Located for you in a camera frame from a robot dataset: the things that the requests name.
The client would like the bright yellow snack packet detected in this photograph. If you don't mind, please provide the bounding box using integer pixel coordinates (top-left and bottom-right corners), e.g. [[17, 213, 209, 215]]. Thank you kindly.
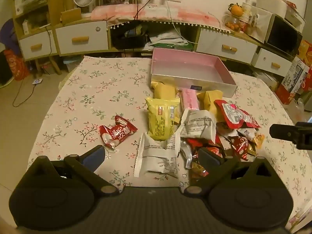
[[145, 97, 181, 141]]

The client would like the white paper bag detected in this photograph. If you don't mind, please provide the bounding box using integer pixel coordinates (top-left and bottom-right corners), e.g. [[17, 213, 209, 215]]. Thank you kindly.
[[243, 3, 273, 43]]

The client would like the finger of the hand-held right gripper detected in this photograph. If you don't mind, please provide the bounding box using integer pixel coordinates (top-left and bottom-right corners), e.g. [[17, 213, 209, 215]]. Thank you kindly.
[[269, 122, 312, 150]]

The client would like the floral tablecloth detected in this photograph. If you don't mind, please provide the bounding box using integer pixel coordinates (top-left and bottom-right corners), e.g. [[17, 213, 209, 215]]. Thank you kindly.
[[27, 55, 312, 234]]

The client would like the colourful carton box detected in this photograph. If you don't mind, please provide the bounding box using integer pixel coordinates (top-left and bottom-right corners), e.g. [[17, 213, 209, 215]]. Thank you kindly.
[[276, 58, 309, 105]]

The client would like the clear silver wrapper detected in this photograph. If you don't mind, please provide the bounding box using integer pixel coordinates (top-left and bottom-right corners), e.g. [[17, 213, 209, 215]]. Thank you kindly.
[[181, 143, 196, 169]]

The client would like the wooden cabinet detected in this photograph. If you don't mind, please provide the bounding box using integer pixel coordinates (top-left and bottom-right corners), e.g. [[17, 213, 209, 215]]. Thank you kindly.
[[11, 0, 296, 78]]

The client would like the glass jar of small oranges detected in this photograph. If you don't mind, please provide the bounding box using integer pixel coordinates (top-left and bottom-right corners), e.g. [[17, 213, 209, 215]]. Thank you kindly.
[[224, 15, 247, 33]]

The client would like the white charger cable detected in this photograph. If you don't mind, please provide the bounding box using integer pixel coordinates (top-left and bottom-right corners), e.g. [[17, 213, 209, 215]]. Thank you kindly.
[[164, 0, 199, 45]]

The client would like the pink snack packet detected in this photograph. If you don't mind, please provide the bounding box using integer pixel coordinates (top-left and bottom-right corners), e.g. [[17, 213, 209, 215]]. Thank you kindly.
[[179, 88, 201, 111]]

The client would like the wide white drawer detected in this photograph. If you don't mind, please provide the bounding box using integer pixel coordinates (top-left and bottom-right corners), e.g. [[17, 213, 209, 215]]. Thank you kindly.
[[55, 20, 109, 55], [196, 27, 258, 59]]

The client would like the white snack packet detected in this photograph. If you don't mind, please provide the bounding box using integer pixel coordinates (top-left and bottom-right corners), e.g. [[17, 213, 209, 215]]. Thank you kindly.
[[134, 132, 181, 179], [180, 108, 217, 145]]

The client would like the orange fruit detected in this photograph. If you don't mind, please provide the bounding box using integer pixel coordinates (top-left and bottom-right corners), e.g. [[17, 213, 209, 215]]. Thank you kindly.
[[229, 3, 245, 17]]

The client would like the orange red gift box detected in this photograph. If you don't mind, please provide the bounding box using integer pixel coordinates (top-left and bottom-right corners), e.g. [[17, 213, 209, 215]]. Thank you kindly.
[[298, 40, 312, 67]]

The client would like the red packet with white label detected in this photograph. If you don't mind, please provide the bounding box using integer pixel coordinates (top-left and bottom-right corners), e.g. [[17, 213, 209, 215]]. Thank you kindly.
[[214, 99, 262, 130]]

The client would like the pink fringed cloth runner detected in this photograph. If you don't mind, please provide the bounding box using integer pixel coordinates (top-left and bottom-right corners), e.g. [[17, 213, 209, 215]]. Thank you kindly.
[[91, 3, 231, 33]]

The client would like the red patterned bag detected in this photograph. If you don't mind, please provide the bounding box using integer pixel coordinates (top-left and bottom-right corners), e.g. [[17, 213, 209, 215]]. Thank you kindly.
[[3, 49, 28, 81]]

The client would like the red candy packet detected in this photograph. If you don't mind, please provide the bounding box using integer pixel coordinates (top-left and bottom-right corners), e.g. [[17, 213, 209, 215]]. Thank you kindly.
[[99, 114, 138, 151]]

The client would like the pink-lined silver box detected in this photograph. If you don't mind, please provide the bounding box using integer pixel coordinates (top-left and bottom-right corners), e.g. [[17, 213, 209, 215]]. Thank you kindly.
[[151, 48, 237, 98]]

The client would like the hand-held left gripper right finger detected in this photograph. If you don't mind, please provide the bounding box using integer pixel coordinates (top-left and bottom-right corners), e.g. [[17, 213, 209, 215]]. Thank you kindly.
[[184, 147, 277, 198]]

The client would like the black bag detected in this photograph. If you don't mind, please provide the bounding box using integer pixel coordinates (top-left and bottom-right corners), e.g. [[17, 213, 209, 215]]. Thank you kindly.
[[113, 25, 150, 51]]

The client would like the stack of papers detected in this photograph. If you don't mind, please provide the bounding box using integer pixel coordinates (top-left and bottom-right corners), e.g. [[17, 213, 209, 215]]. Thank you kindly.
[[147, 27, 196, 50]]

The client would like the small white drawer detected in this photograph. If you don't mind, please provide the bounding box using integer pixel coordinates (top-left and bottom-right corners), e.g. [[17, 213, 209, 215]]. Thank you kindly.
[[252, 48, 293, 77], [19, 30, 58, 60]]

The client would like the orange yellow snack packet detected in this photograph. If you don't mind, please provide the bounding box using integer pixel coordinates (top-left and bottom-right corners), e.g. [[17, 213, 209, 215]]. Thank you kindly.
[[151, 81, 177, 101]]

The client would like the gold snack packet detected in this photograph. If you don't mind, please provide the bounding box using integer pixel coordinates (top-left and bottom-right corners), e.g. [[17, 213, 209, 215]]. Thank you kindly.
[[197, 90, 224, 123]]

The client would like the black microwave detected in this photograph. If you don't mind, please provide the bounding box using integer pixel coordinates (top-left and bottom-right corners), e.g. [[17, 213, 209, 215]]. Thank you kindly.
[[264, 14, 303, 58]]

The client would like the pile of small red candies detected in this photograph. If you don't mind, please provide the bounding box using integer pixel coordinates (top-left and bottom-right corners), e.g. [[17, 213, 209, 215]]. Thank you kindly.
[[182, 125, 267, 181]]

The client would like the small wooden box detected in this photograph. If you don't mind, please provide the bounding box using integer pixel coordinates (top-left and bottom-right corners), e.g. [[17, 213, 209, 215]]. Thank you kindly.
[[60, 7, 82, 25]]

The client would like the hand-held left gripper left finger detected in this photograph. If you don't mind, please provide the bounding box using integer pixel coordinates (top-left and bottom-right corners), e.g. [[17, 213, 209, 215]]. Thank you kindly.
[[28, 145, 120, 197]]

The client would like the white box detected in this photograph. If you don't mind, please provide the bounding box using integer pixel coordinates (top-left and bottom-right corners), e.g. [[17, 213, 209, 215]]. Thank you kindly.
[[255, 0, 287, 18]]

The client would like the black power cable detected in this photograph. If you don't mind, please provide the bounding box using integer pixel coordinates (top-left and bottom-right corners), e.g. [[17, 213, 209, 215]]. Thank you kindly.
[[133, 0, 156, 21]]

